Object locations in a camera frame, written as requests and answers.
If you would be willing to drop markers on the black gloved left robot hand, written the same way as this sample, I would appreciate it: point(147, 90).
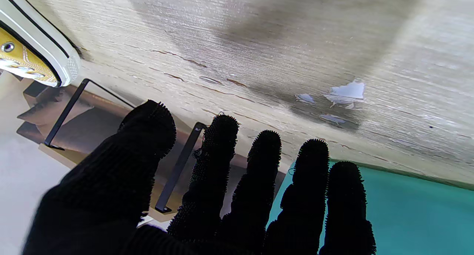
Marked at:
point(111, 181)

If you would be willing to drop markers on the yellow canvas sneaker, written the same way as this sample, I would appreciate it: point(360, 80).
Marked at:
point(37, 36)

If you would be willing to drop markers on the small wooden black-legged table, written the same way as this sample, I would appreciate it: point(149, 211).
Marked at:
point(174, 177)

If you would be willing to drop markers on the white paper scrap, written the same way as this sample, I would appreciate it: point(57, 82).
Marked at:
point(333, 118)
point(348, 92)
point(305, 98)

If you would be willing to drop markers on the green plastic basket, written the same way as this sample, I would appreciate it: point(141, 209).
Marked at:
point(407, 210)

